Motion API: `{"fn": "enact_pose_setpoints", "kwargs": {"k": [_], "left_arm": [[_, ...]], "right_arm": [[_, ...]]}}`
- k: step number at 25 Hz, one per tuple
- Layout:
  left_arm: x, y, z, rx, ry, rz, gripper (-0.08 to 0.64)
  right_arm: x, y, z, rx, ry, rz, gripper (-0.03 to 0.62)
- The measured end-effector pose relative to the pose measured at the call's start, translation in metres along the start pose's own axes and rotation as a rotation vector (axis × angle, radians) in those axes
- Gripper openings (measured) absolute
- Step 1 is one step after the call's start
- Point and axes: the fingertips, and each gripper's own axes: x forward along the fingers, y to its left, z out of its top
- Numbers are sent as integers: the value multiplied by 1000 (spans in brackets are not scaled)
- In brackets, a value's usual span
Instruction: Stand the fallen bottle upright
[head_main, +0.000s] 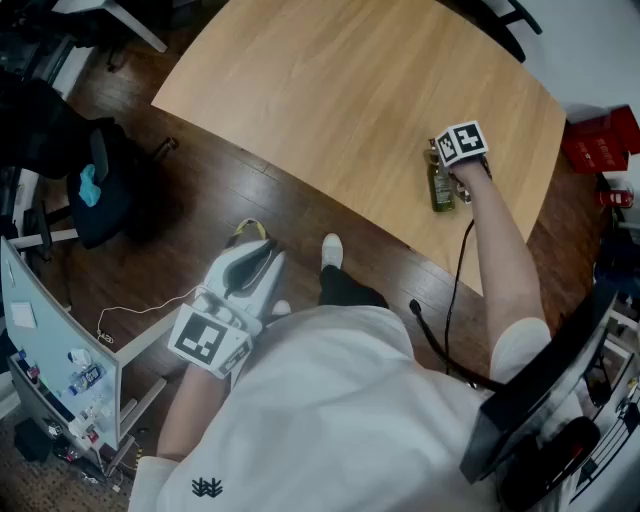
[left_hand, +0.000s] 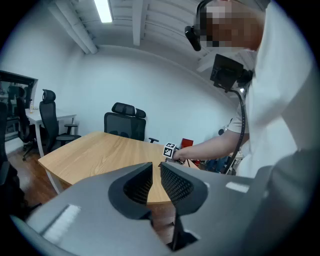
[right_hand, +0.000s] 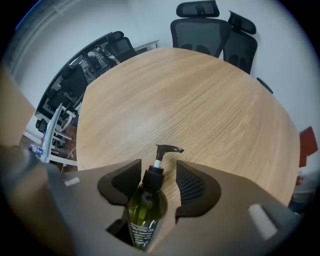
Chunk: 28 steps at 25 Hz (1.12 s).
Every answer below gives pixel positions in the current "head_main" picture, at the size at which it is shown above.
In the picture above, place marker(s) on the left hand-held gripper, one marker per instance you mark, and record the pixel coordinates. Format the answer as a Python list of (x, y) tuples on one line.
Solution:
[(250, 280)]

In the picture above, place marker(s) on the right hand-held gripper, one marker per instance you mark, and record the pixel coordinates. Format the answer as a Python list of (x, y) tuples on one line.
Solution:
[(461, 143)]

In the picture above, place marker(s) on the green glass bottle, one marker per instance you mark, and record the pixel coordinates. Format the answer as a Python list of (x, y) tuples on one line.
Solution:
[(441, 186)]

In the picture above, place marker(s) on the person's left forearm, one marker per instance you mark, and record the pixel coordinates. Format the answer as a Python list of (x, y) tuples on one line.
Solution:
[(193, 417)]

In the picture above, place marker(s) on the person's right forearm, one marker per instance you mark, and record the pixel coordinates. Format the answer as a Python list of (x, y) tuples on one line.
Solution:
[(500, 260)]

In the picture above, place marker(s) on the clear plastic water bottle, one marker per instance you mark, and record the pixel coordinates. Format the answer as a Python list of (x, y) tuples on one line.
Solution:
[(86, 380)]

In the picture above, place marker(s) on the person's left hand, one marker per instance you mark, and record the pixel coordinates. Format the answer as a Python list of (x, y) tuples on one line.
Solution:
[(216, 306)]

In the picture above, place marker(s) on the white shoe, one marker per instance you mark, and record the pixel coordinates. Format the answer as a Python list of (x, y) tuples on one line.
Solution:
[(332, 250), (282, 307)]

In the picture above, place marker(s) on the black trouser leg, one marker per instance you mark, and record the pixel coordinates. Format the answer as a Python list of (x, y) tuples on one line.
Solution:
[(348, 290)]

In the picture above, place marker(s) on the black office chair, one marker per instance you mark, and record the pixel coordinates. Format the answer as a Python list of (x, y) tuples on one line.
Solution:
[(109, 200)]

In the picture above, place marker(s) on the red cardboard box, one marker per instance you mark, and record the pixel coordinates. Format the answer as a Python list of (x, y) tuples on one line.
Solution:
[(600, 142)]

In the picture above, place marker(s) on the red fire extinguisher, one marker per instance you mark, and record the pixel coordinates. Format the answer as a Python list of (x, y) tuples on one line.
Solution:
[(616, 196)]

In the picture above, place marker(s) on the black gooseneck microphone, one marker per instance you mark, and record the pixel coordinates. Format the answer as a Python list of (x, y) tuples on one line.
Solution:
[(440, 350)]

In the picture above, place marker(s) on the blue cloth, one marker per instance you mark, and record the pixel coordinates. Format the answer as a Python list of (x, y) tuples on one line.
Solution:
[(91, 186)]

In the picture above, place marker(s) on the black monitor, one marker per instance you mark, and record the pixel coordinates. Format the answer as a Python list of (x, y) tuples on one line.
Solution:
[(545, 380)]

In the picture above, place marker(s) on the white t-shirt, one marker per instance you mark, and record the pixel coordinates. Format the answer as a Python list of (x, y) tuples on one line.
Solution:
[(330, 420)]

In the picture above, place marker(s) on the grey side desk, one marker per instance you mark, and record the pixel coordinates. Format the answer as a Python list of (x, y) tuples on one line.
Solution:
[(55, 345)]

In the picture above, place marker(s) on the white table leg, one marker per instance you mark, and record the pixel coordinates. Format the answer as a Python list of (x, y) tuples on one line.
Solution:
[(125, 23)]

